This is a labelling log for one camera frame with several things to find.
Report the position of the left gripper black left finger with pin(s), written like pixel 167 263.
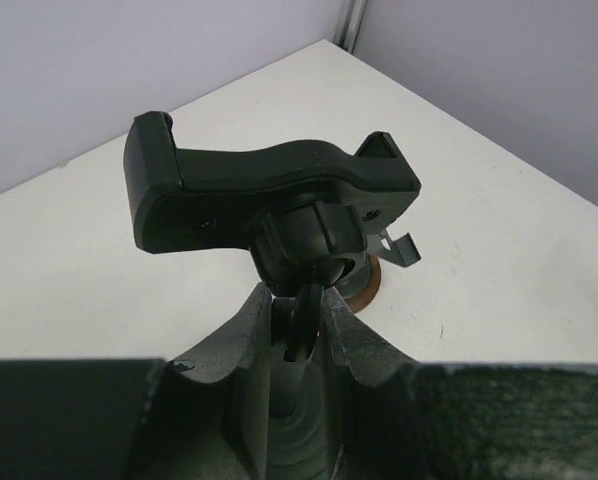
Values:
pixel 208 418

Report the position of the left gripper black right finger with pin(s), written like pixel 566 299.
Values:
pixel 372 429

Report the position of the brown-base black phone stand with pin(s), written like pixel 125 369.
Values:
pixel 360 288

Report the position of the black round-base phone stand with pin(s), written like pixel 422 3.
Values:
pixel 304 211

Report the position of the right aluminium frame post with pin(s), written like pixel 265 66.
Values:
pixel 349 23

